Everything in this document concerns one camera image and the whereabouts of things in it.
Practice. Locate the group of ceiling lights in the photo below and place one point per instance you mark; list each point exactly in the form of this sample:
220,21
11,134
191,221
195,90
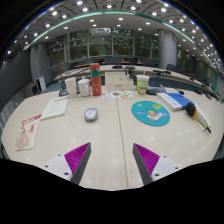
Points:
109,6

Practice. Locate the stack of white paper cups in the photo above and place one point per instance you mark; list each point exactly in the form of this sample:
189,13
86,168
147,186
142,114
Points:
71,88

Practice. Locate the round teal cartoon mouse pad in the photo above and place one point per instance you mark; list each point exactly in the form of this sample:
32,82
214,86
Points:
143,115

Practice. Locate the green printed cup with straw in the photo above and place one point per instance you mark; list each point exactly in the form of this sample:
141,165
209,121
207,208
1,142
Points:
142,85

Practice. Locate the white printed paper sheet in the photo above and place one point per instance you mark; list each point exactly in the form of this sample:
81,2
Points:
55,107

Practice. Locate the red and white booklet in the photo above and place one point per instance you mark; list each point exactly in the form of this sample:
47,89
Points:
33,125

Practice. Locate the blue and white book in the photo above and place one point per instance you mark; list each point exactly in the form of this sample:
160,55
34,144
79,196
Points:
175,100

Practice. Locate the dark conference desk unit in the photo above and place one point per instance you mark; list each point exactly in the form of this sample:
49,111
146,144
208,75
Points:
156,90
62,92

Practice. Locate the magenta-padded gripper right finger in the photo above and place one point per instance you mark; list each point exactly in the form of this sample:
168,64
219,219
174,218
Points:
146,159

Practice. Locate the white paper under microphone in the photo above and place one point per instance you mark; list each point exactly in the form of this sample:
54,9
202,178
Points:
204,116

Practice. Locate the red bottle with green band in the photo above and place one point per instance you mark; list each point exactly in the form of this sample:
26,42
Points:
96,83

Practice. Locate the white desk organizer box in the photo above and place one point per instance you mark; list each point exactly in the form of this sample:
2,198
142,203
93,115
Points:
116,83

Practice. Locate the long curved conference desk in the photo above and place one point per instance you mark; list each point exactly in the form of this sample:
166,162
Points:
173,76

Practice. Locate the pink translucent pouch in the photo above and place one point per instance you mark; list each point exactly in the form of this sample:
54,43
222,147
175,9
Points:
22,140

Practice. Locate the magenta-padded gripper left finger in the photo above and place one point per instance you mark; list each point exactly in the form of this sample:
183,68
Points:
76,158

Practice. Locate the white lidded mug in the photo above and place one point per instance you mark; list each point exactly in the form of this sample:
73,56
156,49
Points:
84,87

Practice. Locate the black gooseneck microphone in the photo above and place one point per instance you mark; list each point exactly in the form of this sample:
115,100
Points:
180,92

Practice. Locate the group of dark office chairs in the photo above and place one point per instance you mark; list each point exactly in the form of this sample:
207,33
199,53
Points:
146,62

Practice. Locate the silver grey computer mouse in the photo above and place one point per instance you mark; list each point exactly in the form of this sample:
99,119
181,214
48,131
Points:
91,114

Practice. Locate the colourful sticker sheet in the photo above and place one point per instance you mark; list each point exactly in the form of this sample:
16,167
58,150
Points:
116,94

